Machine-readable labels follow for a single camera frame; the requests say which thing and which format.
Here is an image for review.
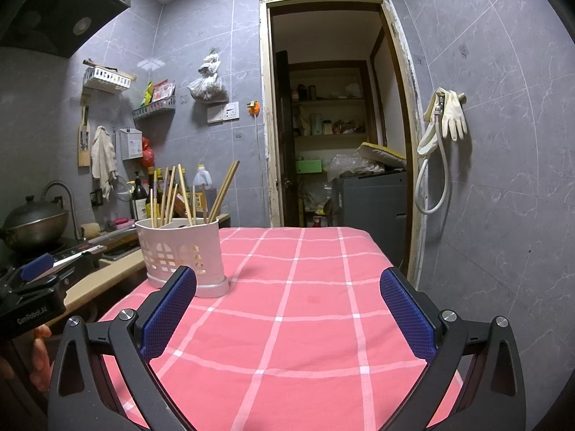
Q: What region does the bunch of wooden chopsticks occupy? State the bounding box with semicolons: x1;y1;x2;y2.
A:
149;160;241;229

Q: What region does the white plastic bag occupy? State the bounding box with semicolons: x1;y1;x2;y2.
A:
200;51;223;77

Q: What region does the crumpled clear plastic sheet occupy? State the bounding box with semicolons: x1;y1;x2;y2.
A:
326;153;382;180

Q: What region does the white wall socket panel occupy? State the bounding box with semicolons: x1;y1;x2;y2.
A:
207;102;240;124

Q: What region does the wooden shelf unit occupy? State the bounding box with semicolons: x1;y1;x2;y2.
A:
287;60;376;149

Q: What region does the person's left hand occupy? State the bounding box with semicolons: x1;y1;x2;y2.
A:
29;324;54;393

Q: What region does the dark wooden door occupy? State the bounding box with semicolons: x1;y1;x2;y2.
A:
275;49;299;227

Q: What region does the white towel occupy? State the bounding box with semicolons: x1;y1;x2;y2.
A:
91;126;118;200

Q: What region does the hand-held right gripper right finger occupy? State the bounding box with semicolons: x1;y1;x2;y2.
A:
379;268;527;431

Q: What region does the white wall basket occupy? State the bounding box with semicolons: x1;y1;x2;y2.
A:
83;66;132;95

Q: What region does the wooden door frame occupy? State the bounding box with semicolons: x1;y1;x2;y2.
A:
258;0;427;290

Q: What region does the clear plastic bag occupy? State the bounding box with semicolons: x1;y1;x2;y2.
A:
188;74;229;102

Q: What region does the red packet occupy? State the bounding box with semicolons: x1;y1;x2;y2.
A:
152;80;176;102

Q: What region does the clear oil jug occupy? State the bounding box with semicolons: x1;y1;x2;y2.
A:
192;164;214;223

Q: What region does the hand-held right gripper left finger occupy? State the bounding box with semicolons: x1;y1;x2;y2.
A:
47;266;197;431

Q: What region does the pink checked tablecloth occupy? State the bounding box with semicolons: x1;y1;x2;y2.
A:
96;227;463;431

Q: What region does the black range hood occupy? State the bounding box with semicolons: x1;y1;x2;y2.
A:
0;0;134;59

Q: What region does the yellow edged cushion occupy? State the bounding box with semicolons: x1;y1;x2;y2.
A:
358;142;407;169

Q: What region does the white wall box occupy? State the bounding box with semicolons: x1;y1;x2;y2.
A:
119;128;143;161

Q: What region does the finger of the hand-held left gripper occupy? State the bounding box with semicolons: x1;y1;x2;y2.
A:
49;251;98;281
18;252;55;281

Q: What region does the dark sauce bottle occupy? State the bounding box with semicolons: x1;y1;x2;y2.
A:
130;171;150;222
146;167;163;218

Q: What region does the white hose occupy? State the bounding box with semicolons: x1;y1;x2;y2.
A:
414;99;451;215

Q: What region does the dark metal wok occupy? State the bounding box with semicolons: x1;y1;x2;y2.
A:
0;195;70;252

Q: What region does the grey cabinet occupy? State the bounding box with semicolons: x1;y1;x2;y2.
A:
332;171;409;265

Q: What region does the white plastic chopstick holder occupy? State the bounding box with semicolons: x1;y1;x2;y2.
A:
135;218;230;299

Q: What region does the grey wall rack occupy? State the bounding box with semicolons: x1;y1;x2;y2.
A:
132;97;176;120

